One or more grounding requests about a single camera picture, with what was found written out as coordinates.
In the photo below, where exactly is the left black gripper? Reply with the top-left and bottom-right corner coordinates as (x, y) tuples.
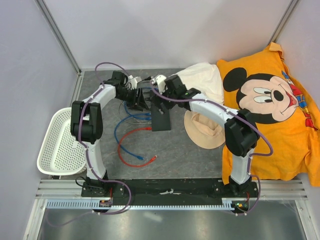
(116, 87), (149, 112)

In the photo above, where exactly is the black network switch box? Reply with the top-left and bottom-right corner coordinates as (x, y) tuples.
(151, 103), (172, 132)

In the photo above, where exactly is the short blue ethernet cable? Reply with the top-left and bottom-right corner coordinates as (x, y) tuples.
(123, 99), (152, 120)

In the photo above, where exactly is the grey ethernet cable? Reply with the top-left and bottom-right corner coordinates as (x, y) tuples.
(118, 100), (152, 126)

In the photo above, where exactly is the long blue ethernet cable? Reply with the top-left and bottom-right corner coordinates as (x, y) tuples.
(114, 115), (152, 161)

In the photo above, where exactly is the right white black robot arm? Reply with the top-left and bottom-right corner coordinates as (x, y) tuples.
(150, 75), (260, 197)

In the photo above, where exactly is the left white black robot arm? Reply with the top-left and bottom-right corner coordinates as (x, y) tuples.
(70, 71), (137, 198)

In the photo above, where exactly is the beige bucket hat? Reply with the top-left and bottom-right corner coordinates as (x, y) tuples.
(184, 110), (225, 150)

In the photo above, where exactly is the cream white cloth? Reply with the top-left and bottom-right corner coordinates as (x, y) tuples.
(176, 62), (224, 105)

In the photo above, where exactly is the white perforated plastic basket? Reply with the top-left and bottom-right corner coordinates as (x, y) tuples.
(37, 107), (87, 176)

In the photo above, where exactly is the orange Mickey Mouse cloth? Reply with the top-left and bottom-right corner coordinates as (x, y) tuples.
(217, 43), (320, 187)

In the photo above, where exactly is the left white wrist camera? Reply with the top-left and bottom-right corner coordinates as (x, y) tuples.
(125, 75), (142, 90)

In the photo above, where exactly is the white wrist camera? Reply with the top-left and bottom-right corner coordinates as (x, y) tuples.
(151, 74), (167, 94)
(125, 75), (142, 90)

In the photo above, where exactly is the red ethernet cable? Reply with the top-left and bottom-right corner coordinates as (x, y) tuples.
(117, 126), (159, 167)

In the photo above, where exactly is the black power adapter with cord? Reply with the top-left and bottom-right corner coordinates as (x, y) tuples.
(137, 76), (154, 101)

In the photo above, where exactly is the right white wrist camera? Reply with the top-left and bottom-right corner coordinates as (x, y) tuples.
(151, 74), (167, 94)

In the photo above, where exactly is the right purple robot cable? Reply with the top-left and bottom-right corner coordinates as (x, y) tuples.
(149, 79), (274, 217)

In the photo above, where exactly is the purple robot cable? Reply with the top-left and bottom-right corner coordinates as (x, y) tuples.
(46, 62), (133, 227)
(149, 79), (274, 217)

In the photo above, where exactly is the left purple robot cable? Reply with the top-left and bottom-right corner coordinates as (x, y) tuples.
(46, 62), (133, 227)

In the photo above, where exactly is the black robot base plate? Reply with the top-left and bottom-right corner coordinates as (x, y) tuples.
(81, 178), (259, 199)

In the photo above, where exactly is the grey slotted cable duct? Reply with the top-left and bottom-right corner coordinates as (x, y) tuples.
(46, 199), (235, 211)

